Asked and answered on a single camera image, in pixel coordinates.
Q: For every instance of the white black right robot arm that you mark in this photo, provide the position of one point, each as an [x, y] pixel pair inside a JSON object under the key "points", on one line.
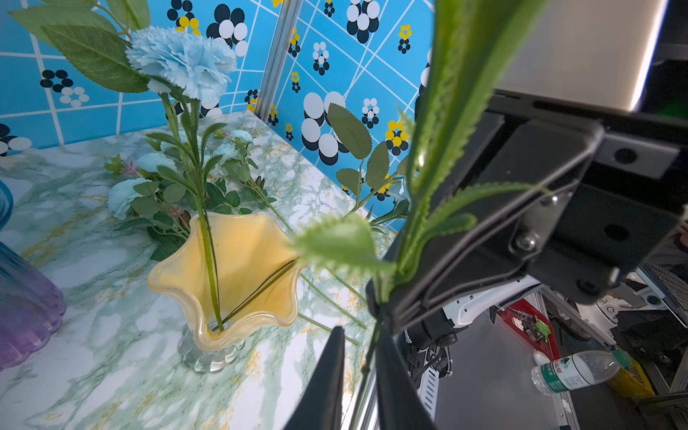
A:
{"points": [[582, 53]]}

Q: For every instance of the light blue carnation stem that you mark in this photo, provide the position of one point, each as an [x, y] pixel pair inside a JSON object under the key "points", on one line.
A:
{"points": [[474, 42]]}

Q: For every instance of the pink and blue flower bunch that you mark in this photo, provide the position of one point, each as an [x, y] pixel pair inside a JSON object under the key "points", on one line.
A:
{"points": [[46, 101]]}

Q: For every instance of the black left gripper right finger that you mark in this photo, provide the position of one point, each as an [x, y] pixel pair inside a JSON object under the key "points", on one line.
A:
{"points": [[399, 406]]}

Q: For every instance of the white blue flower bunch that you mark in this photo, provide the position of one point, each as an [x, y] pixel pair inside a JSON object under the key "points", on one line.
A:
{"points": [[235, 166]]}

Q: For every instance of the yellow fluted glass vase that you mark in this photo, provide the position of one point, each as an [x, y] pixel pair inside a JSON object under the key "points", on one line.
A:
{"points": [[258, 272]]}

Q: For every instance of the white blue flower stem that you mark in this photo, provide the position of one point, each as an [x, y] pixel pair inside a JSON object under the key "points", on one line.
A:
{"points": [[144, 199]]}

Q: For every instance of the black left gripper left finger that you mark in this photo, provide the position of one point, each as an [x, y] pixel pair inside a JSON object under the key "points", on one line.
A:
{"points": [[321, 405]]}

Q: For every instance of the clear plastic water bottle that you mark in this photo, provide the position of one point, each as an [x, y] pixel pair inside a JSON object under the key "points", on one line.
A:
{"points": [[579, 370]]}

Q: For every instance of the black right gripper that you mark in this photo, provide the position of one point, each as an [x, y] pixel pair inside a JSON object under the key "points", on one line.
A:
{"points": [[579, 234]]}

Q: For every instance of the purple blue glass vase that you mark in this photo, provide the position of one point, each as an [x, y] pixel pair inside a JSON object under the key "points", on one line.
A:
{"points": [[32, 309]]}

